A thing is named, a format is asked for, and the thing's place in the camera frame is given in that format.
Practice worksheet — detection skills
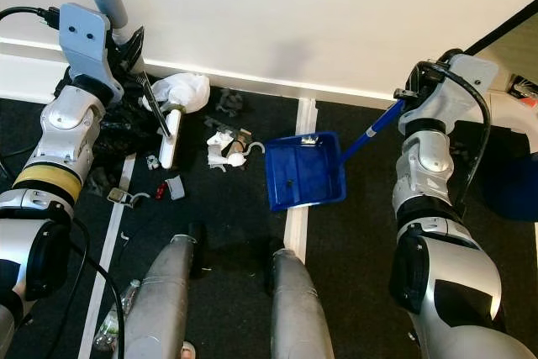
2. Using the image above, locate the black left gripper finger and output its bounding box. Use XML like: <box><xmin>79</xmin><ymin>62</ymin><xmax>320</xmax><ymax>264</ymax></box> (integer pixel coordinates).
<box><xmin>138</xmin><ymin>73</ymin><xmax>171</xmax><ymax>140</ymax></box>

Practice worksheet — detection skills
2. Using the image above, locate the blue dustpan with long handle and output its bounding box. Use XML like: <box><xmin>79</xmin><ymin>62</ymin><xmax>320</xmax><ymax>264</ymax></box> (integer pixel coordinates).
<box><xmin>263</xmin><ymin>98</ymin><xmax>406</xmax><ymax>213</ymax></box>

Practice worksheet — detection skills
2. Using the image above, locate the black debris pile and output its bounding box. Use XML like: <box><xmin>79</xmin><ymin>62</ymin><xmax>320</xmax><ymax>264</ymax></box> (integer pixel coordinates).
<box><xmin>54</xmin><ymin>73</ymin><xmax>162</xmax><ymax>193</ymax></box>

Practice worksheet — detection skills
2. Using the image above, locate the small black debris piece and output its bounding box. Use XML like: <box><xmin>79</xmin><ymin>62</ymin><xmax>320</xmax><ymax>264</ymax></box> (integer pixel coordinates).
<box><xmin>214</xmin><ymin>87</ymin><xmax>250</xmax><ymax>121</ymax></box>

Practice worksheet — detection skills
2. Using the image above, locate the small grey plastic scrap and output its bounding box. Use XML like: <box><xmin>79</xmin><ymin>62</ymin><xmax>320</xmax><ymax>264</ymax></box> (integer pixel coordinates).
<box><xmin>166</xmin><ymin>177</ymin><xmax>188</xmax><ymax>201</ymax></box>

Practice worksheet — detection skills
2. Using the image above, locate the white plastic scrap with hook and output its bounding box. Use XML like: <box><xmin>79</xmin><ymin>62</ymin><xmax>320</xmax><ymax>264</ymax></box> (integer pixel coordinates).
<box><xmin>205</xmin><ymin>129</ymin><xmax>266</xmax><ymax>172</ymax></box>

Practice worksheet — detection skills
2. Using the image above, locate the small metal clip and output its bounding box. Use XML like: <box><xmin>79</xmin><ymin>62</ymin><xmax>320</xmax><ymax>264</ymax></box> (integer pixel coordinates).
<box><xmin>108</xmin><ymin>187</ymin><xmax>140</xmax><ymax>207</ymax></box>

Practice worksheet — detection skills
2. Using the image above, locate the dark blue round object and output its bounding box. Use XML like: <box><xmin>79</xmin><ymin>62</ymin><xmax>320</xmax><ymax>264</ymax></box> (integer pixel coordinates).
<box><xmin>483</xmin><ymin>152</ymin><xmax>538</xmax><ymax>222</ymax></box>

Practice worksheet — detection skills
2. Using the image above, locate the silver left robot leg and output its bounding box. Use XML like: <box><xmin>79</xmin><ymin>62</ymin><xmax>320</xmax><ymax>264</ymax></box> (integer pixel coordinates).
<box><xmin>125</xmin><ymin>233</ymin><xmax>203</xmax><ymax>359</ymax></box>

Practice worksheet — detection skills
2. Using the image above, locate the silver robot leg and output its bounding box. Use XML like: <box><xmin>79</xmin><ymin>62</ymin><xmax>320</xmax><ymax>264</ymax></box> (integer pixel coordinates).
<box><xmin>268</xmin><ymin>248</ymin><xmax>338</xmax><ymax>359</ymax></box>
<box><xmin>125</xmin><ymin>233</ymin><xmax>203</xmax><ymax>359</ymax></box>

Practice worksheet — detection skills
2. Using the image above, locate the clear plastic bottle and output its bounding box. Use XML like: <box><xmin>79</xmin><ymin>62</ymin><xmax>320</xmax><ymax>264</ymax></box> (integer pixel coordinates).
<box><xmin>92</xmin><ymin>278</ymin><xmax>140</xmax><ymax>352</ymax></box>

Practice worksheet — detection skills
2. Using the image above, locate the silver right robot leg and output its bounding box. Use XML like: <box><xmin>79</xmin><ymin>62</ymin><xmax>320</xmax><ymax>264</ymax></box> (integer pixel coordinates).
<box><xmin>268</xmin><ymin>248</ymin><xmax>338</xmax><ymax>359</ymax></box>

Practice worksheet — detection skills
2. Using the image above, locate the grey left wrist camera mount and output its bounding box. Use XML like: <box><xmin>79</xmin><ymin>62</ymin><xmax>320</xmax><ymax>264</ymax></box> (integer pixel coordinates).
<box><xmin>58</xmin><ymin>3</ymin><xmax>128</xmax><ymax>96</ymax></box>

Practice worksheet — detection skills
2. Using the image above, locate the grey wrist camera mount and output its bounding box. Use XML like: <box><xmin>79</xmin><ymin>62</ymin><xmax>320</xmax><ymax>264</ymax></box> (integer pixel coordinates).
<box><xmin>58</xmin><ymin>3</ymin><xmax>128</xmax><ymax>96</ymax></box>
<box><xmin>427</xmin><ymin>53</ymin><xmax>502</xmax><ymax>138</ymax></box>

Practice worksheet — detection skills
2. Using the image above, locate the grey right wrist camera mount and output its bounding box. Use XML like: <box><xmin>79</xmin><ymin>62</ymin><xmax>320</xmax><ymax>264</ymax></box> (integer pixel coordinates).
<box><xmin>427</xmin><ymin>53</ymin><xmax>502</xmax><ymax>138</ymax></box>

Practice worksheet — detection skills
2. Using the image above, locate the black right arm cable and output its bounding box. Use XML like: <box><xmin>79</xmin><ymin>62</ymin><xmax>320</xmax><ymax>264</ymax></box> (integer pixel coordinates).
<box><xmin>427</xmin><ymin>60</ymin><xmax>494</xmax><ymax>210</ymax></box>

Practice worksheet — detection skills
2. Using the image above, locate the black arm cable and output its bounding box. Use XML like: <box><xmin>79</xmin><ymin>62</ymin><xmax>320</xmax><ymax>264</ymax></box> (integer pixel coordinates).
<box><xmin>427</xmin><ymin>60</ymin><xmax>494</xmax><ymax>210</ymax></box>
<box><xmin>42</xmin><ymin>219</ymin><xmax>128</xmax><ymax>359</ymax></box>

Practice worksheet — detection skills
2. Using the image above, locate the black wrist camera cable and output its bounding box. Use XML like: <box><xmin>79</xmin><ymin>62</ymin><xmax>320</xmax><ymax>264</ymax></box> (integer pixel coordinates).
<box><xmin>0</xmin><ymin>5</ymin><xmax>62</xmax><ymax>29</ymax></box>

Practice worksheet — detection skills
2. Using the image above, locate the black upper arm cable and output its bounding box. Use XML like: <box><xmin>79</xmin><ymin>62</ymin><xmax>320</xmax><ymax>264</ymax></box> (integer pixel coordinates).
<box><xmin>42</xmin><ymin>219</ymin><xmax>128</xmax><ymax>359</ymax></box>

